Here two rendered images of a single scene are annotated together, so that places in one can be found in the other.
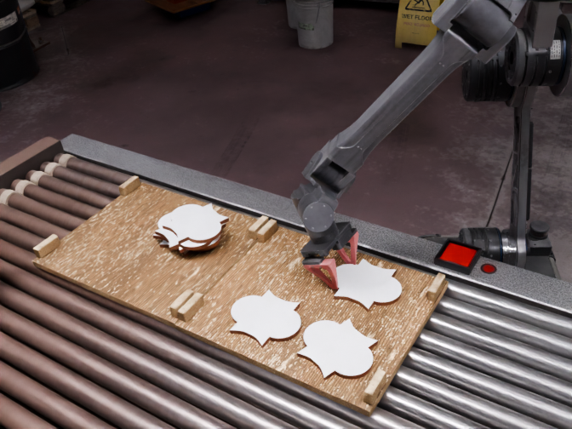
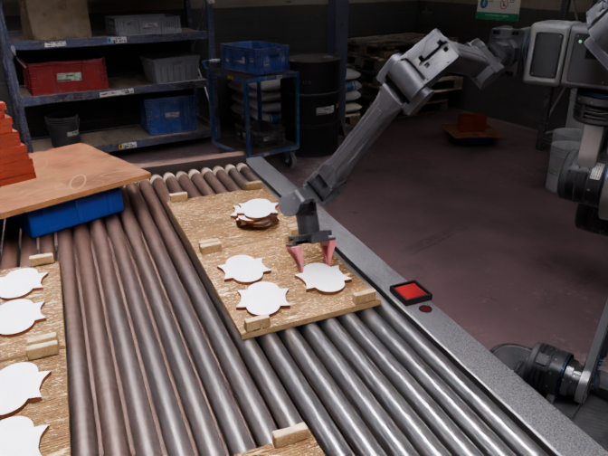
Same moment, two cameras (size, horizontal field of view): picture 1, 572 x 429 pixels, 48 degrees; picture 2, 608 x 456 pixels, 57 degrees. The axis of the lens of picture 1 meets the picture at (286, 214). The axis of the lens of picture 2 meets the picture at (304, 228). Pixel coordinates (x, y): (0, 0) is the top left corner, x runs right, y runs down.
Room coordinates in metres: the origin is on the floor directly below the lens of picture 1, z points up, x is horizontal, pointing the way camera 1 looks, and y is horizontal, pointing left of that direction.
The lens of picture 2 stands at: (-0.14, -0.73, 1.66)
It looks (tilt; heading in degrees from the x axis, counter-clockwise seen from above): 25 degrees down; 31
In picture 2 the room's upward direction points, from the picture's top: straight up
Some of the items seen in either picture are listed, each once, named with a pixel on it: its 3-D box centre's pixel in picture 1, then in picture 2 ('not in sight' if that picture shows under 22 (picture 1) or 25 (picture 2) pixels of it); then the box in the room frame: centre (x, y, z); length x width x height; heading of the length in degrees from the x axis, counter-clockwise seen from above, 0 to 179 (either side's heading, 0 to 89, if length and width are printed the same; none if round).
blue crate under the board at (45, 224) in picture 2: not in sight; (58, 196); (0.90, 0.84, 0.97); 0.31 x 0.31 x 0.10; 76
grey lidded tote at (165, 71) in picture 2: not in sight; (170, 67); (4.01, 3.29, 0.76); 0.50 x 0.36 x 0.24; 158
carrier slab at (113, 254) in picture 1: (154, 244); (234, 217); (1.14, 0.30, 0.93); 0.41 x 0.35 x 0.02; 55
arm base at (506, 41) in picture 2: not in sight; (499, 53); (1.42, -0.39, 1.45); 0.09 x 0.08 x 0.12; 82
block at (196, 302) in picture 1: (191, 307); (211, 248); (0.90, 0.20, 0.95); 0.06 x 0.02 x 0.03; 145
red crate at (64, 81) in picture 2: not in sight; (64, 73); (3.16, 3.78, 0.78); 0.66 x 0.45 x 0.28; 152
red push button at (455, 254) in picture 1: (458, 256); (410, 293); (1.01, -0.35, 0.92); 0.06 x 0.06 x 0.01; 54
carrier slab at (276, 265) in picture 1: (314, 305); (281, 277); (0.90, -0.04, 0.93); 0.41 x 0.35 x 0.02; 55
